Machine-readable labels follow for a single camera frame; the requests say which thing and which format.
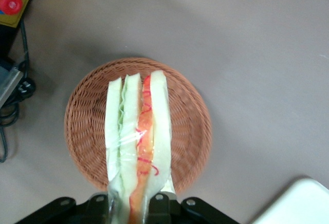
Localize red emergency stop button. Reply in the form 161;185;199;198
0;0;24;16

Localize yellow emergency stop box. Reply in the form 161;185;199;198
0;0;40;29

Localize round brown wicker basket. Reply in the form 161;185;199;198
63;57;213;194

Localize black power cable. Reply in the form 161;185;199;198
0;18;31;163

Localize grey metal plate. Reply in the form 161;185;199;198
0;65;23;108

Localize beige plastic tray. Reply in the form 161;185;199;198
245;177;329;224

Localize black cable plug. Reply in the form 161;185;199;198
16;78;36;100

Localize triangle sandwich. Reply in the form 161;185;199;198
104;69;176;224

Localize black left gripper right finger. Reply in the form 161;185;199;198
147;192;182;224

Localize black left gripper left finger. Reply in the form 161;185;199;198
83;194;112;224

